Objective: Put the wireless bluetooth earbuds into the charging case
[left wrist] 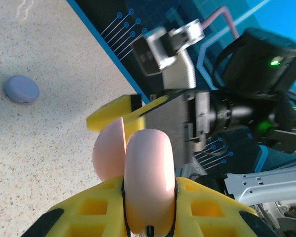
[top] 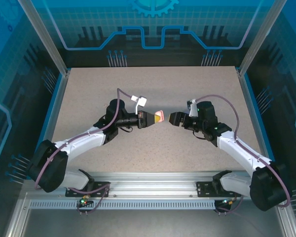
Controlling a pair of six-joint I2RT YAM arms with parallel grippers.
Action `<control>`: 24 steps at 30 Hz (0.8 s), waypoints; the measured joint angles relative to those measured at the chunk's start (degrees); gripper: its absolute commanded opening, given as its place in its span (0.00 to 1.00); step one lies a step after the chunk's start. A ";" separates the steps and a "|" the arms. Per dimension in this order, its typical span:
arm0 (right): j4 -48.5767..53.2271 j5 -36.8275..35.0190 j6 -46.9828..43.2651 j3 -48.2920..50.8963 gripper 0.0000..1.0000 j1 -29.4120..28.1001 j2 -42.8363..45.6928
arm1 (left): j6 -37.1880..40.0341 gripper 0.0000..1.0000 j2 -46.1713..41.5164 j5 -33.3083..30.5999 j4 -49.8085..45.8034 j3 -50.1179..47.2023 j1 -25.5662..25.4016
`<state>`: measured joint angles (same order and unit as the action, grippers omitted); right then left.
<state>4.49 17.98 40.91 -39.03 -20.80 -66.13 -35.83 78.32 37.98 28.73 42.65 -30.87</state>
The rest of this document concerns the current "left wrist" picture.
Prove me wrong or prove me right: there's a blue-edged aluminium side rail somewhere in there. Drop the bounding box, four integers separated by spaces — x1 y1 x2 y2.
66 0 151 104

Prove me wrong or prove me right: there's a purple round earbud case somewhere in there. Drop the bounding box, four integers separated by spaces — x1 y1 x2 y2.
3 75 40 105

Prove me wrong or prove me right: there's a pink round earbud case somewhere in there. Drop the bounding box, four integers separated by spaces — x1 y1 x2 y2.
92 117 176 237

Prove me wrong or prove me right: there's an aluminium corner bracket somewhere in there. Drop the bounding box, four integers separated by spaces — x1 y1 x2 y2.
223 164 296 206

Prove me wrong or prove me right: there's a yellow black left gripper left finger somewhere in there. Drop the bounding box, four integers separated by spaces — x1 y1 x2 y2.
21 176 129 237

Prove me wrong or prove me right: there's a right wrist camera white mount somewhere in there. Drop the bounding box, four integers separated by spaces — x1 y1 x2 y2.
131 18 206 90

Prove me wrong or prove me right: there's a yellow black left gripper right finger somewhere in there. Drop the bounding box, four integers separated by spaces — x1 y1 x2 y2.
174 176 281 237

